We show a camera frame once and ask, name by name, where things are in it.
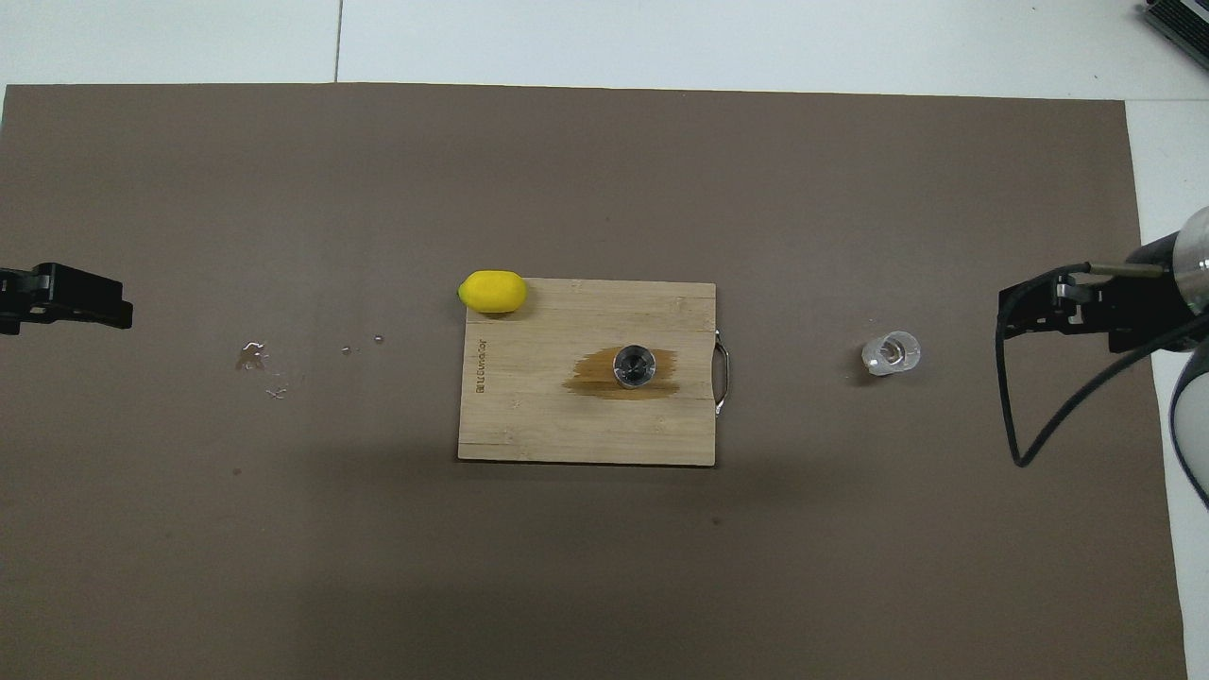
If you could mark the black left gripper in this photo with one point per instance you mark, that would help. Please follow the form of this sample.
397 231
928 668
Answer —
15 302

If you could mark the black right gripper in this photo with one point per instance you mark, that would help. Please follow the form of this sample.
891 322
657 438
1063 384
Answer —
1143 312

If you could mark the small clear plastic cup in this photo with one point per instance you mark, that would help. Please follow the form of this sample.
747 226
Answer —
891 352

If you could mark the steel double jigger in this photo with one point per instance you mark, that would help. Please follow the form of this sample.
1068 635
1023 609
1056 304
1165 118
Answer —
635 365

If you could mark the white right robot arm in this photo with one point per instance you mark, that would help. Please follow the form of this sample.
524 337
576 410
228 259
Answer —
1192 416

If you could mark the grey ribbed device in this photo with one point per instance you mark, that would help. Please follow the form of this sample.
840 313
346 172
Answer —
1185 24

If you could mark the large brown table mat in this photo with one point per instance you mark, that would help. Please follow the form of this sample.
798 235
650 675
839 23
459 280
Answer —
283 567

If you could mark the yellow lemon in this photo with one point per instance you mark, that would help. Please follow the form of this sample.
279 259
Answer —
493 291

